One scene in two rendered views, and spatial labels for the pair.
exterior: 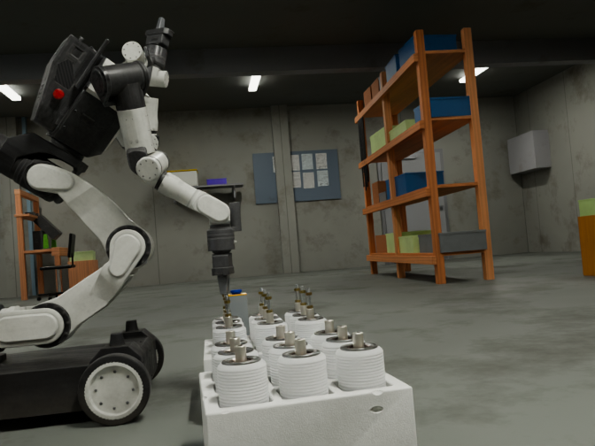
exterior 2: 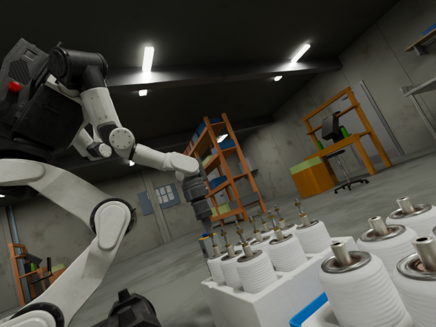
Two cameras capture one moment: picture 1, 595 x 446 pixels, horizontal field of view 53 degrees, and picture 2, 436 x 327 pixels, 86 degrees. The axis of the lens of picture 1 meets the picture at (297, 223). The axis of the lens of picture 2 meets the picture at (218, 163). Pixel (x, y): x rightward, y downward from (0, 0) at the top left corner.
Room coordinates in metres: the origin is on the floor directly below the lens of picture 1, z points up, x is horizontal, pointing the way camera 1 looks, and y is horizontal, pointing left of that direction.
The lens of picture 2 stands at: (1.05, 0.43, 0.40)
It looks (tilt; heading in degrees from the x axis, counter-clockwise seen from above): 11 degrees up; 341
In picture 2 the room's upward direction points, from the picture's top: 22 degrees counter-clockwise
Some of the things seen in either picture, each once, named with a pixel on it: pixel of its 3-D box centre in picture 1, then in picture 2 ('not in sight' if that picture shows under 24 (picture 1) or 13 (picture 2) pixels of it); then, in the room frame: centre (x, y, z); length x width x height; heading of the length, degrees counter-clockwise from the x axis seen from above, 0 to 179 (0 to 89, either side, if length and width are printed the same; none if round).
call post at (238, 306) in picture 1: (239, 339); (220, 272); (2.11, 0.24, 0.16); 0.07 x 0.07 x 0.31; 9
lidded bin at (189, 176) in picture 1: (183, 180); not in sight; (10.55, 1.96, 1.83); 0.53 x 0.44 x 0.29; 99
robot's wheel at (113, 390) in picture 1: (115, 388); not in sight; (1.73, 0.56, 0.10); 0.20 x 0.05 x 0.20; 99
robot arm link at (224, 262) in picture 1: (222, 256); (200, 202); (1.94, 0.25, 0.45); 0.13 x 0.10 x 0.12; 175
